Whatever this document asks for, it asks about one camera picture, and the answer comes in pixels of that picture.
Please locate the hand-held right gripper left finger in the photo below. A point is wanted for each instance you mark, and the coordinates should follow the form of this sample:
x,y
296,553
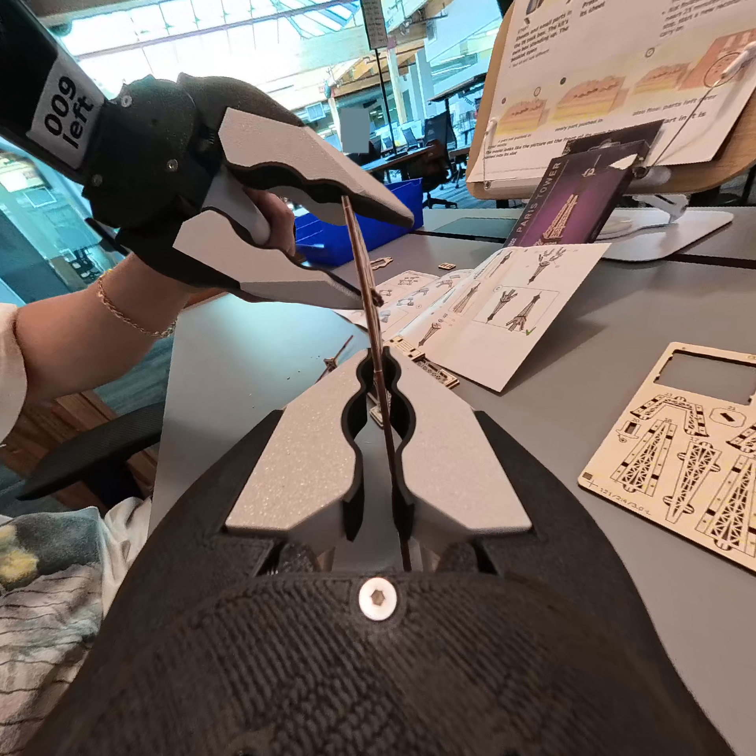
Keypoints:
x,y
301,455

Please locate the dark tower puzzle box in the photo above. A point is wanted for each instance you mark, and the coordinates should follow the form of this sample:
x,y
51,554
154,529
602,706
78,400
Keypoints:
x,y
584,195

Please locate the person's left hand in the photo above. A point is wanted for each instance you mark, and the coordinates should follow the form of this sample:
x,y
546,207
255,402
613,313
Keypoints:
x,y
277,221

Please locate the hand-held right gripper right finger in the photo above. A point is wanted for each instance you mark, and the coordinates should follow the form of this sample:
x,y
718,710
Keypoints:
x,y
466,466

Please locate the person's white sleeve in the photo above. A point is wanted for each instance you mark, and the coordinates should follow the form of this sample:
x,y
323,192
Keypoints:
x,y
10,366

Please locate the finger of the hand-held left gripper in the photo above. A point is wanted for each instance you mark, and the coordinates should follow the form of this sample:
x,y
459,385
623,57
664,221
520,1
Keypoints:
x,y
295,153
236,260

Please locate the blue plastic bin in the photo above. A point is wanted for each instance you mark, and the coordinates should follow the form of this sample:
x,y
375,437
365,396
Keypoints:
x,y
366,224

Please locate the wooden document stand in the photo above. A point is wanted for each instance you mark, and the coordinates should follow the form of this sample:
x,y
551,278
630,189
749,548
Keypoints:
x,y
667,224

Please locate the thin wooden puzzle sheet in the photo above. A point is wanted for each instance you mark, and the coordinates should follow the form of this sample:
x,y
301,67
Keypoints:
x,y
369,313

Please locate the grey desk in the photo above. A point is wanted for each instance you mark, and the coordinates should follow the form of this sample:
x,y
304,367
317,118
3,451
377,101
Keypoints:
x,y
561,413

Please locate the wooden sheet with tower parts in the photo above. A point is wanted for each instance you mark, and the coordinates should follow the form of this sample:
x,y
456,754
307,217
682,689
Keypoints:
x,y
679,449

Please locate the person's printed shirt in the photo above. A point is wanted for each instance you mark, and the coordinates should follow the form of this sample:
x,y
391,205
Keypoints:
x,y
53,620

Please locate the person's left forearm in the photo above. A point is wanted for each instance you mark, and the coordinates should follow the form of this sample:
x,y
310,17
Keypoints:
x,y
82,348

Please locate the folded assembly booklet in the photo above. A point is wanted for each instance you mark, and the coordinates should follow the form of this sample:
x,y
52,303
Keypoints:
x,y
508,307

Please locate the black background office chair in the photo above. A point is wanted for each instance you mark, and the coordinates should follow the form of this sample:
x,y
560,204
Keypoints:
x,y
440,153

